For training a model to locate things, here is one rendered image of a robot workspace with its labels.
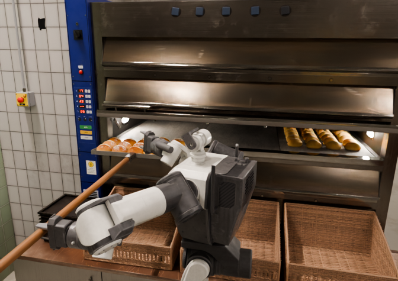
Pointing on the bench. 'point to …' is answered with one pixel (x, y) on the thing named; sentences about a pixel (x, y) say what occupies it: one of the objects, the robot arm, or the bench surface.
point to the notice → (90, 167)
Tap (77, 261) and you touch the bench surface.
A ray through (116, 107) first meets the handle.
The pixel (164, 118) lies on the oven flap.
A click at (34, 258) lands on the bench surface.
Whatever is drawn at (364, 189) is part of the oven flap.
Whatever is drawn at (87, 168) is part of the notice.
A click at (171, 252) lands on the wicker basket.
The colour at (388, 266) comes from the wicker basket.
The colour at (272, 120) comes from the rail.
